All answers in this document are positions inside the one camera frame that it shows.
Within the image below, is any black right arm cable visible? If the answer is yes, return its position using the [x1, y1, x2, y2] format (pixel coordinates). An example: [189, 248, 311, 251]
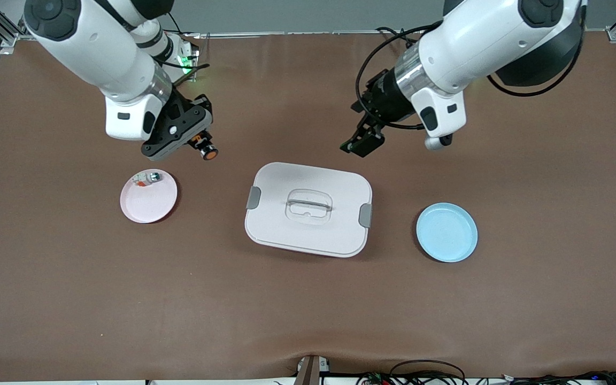
[156, 58, 211, 87]

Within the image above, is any pink round plate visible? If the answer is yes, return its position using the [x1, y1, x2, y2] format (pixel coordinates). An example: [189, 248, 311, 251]
[120, 169, 179, 224]

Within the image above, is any light blue round plate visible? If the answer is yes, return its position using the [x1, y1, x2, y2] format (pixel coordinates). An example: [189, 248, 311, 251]
[415, 202, 479, 263]

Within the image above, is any orange button switch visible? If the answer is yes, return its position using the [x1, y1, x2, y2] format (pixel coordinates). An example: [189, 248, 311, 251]
[189, 134, 219, 161]

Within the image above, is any black cable bundle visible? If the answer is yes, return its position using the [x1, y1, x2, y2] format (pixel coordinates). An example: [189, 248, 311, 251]
[356, 370, 616, 385]

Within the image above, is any black left base cable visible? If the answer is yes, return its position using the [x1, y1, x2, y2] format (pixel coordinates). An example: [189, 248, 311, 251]
[375, 26, 422, 41]

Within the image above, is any white lidded storage box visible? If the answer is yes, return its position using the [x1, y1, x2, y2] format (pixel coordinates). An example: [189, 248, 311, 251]
[244, 161, 373, 259]

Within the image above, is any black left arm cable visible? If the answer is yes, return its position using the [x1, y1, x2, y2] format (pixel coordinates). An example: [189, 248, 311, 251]
[355, 24, 588, 132]

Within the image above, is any black looped cable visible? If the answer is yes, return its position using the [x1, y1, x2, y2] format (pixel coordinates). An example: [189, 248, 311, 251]
[389, 359, 467, 385]

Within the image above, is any white switch with green button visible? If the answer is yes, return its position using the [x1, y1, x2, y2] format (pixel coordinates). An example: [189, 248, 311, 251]
[130, 171, 164, 188]

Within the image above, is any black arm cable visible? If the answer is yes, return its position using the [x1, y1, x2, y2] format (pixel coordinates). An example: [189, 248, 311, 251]
[156, 58, 211, 87]
[355, 24, 588, 132]

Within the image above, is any brown table mat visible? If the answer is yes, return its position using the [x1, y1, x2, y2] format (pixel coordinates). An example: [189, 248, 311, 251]
[0, 31, 616, 382]

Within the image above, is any camera mount post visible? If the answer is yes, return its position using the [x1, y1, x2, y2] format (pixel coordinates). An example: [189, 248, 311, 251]
[293, 355, 331, 385]

